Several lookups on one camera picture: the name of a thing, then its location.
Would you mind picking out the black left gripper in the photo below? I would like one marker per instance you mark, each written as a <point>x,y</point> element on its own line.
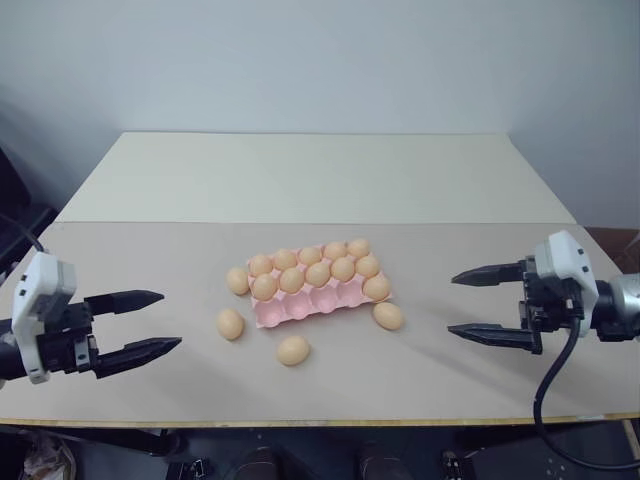
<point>65,345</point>

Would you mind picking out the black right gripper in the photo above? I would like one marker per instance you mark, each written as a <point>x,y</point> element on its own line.
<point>547,302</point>

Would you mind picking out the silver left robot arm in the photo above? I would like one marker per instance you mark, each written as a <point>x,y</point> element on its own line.
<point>10,355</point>

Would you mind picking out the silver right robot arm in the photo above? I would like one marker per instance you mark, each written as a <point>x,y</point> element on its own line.
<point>620,307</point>

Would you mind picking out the pink egg tray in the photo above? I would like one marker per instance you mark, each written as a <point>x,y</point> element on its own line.
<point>310,307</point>

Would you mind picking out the tan egg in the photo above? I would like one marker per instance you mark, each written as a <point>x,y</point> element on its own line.
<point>376,288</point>
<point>367,266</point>
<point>293,350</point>
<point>265,286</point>
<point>285,258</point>
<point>318,273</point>
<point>387,315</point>
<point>358,247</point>
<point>238,280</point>
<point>291,280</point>
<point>230,323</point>
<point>260,264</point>
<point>310,255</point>
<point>343,268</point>
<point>335,250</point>

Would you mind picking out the black perforated plate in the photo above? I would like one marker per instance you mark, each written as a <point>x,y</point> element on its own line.
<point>560,465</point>

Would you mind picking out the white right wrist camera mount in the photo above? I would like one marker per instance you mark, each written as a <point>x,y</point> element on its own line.
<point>565,260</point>

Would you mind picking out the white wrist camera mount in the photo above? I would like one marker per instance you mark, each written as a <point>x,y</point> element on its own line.
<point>565,260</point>
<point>35,300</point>

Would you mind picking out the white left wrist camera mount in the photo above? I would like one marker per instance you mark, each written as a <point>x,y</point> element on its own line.
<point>35,300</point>

